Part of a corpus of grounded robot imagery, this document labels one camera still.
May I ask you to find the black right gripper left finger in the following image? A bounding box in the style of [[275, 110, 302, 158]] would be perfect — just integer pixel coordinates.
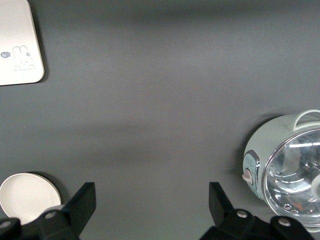
[[36, 181, 97, 240]]

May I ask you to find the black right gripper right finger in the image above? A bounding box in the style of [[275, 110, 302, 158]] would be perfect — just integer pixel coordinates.
[[199, 181, 274, 240]]

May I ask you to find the cream round plate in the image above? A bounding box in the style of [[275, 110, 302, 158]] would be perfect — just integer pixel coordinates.
[[0, 172, 62, 225]]

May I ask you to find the cream tray with rabbit print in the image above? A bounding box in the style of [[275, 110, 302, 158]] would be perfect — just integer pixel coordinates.
[[0, 0, 45, 87]]

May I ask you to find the glass pot lid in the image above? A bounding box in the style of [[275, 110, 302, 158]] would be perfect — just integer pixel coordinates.
[[263, 126, 320, 227]]

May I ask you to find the pale green electric pot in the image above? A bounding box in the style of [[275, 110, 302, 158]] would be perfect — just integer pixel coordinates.
[[242, 109, 320, 234]]

